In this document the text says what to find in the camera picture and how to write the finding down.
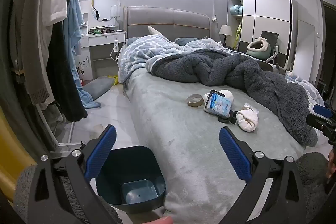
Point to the clothes on hanging rack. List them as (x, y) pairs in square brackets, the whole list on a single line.
[(29, 29)]

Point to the blue patterned quilt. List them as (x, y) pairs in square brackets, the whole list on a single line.
[(141, 50)]

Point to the yellow cloth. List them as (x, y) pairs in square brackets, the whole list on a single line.
[(115, 80)]

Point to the person's right hand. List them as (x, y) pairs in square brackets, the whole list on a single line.
[(331, 163)]

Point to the person's left hand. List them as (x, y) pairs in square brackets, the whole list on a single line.
[(164, 220)]

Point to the round wall mirror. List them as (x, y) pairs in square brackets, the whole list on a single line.
[(105, 3)]

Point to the white sock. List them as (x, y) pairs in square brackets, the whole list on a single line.
[(246, 120)]

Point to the bedside lamp with shade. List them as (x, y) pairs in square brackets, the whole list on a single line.
[(225, 29)]

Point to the yellow-green hanging garment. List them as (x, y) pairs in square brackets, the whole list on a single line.
[(238, 35)]

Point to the dark grey fleece blanket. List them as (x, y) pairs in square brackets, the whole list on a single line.
[(262, 77)]

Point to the white power strip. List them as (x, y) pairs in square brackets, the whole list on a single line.
[(115, 46)]

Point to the large yellow object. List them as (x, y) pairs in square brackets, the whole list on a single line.
[(13, 148)]

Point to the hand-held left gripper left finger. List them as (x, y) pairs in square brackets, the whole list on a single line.
[(101, 155)]

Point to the white dressing table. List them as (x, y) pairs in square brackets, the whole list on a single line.
[(105, 40)]

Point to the dark blue plastic bin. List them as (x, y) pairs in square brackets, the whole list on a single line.
[(136, 163)]

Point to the brown cardboard tape roll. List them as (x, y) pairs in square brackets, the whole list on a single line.
[(194, 100)]

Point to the person's right forearm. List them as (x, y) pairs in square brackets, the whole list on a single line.
[(312, 176)]

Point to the white clothes rack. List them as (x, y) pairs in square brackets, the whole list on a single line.
[(50, 132)]

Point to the grey-blue pillow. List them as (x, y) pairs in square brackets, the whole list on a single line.
[(183, 41)]

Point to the light blue robe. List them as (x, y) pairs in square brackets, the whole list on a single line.
[(74, 19)]

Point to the blue tissue pack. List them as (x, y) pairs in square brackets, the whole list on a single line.
[(218, 104)]

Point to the white fluffy sock ball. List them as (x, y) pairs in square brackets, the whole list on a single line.
[(229, 96)]

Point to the bed with grey headboard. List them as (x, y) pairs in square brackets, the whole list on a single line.
[(183, 134)]

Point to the white wardrobe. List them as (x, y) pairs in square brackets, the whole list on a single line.
[(270, 8)]

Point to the light blue plush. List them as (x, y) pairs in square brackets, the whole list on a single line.
[(235, 10)]

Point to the white table lamp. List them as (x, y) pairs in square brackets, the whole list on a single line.
[(115, 11)]

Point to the grey floor mat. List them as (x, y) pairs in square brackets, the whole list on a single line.
[(98, 86)]

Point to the black hanging garment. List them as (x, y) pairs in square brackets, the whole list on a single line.
[(65, 77)]

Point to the green and cream cat bed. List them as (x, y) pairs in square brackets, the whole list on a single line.
[(258, 49)]

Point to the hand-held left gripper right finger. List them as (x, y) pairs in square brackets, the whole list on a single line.
[(235, 155)]

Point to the grey cat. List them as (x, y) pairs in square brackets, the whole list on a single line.
[(278, 68)]

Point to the black office chair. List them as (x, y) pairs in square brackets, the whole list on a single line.
[(271, 36)]

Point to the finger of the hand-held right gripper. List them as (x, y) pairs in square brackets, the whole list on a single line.
[(321, 121), (324, 110)]

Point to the dark door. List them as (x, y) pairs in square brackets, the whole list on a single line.
[(329, 43)]

